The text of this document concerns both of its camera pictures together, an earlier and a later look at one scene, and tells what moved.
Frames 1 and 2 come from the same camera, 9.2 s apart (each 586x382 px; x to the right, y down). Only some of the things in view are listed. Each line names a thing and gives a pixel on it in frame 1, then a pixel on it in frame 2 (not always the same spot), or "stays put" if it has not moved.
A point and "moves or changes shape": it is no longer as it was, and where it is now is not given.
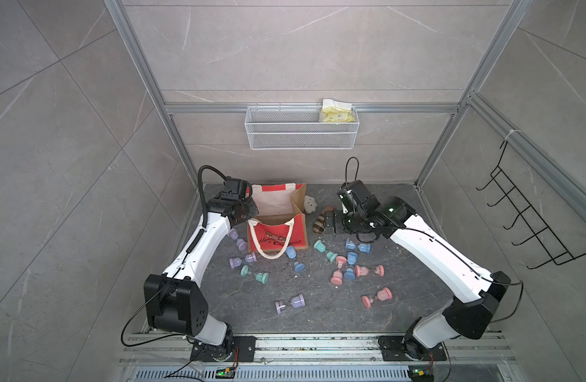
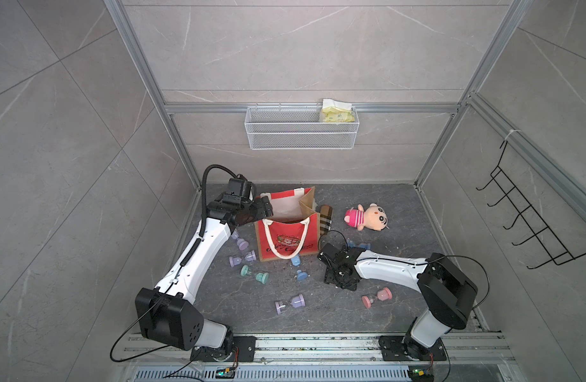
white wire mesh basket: (298, 128) stays put
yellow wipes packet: (336, 111) stays put
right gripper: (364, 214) -> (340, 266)
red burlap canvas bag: (280, 224) moves or changes shape
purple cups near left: (241, 243) stays put
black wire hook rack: (532, 218) stays put
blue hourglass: (291, 254) -> (296, 261)
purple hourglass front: (281, 305) stays put
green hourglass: (261, 277) stays put
